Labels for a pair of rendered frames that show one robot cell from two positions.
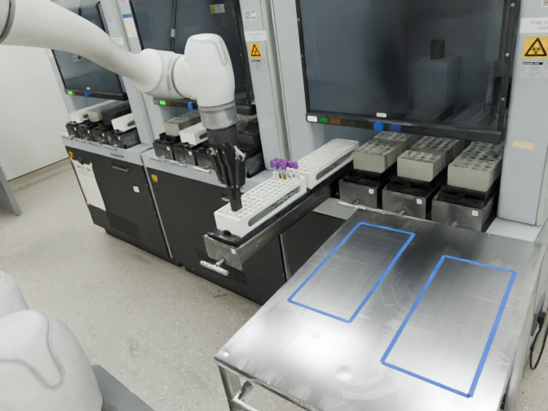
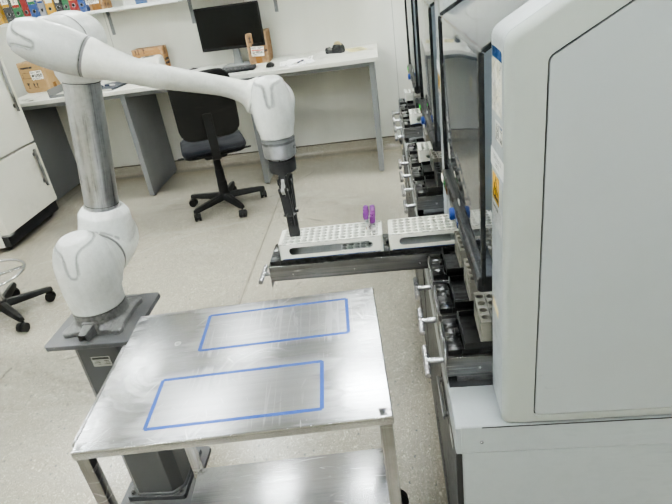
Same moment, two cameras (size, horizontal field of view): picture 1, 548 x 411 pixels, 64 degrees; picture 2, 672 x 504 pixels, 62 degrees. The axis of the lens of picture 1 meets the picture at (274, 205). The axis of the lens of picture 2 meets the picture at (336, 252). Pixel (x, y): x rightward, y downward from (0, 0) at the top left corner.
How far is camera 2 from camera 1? 1.18 m
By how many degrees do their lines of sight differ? 47
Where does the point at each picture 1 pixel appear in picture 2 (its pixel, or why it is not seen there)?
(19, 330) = (73, 240)
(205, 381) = not seen: hidden behind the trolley
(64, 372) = (79, 274)
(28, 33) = (94, 74)
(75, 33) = (127, 74)
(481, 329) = (222, 413)
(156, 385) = not seen: hidden behind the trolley
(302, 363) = (148, 350)
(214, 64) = (259, 105)
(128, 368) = not seen: hidden behind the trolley
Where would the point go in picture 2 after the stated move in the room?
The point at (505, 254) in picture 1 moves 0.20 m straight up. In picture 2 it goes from (350, 394) to (336, 307)
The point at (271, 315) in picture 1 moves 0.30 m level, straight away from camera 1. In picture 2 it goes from (190, 317) to (283, 266)
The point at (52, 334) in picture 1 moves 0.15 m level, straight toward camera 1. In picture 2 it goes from (82, 251) to (43, 279)
